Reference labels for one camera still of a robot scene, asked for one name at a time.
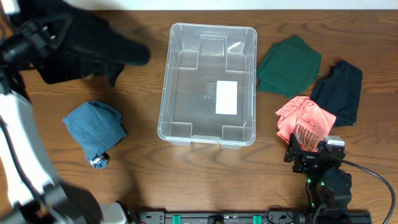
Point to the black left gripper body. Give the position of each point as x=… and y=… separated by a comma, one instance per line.
x=66, y=37

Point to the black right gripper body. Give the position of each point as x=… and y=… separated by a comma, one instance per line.
x=306, y=163

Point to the coral pink printed shirt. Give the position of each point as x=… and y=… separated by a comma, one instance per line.
x=306, y=120

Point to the black garment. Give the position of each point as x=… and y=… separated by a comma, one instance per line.
x=88, y=46

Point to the dark navy garment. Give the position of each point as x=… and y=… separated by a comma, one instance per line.
x=339, y=93

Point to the dark green garment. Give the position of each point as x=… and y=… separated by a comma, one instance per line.
x=289, y=67

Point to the clear plastic storage bin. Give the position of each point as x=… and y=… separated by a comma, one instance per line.
x=198, y=56

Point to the blue garment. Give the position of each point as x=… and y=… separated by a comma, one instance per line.
x=96, y=127

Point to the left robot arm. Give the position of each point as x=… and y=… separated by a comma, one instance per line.
x=35, y=190

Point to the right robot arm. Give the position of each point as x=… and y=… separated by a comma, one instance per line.
x=327, y=184

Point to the white label in bin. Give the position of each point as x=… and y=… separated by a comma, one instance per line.
x=226, y=97

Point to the black mounting rail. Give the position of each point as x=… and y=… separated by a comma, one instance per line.
x=272, y=216

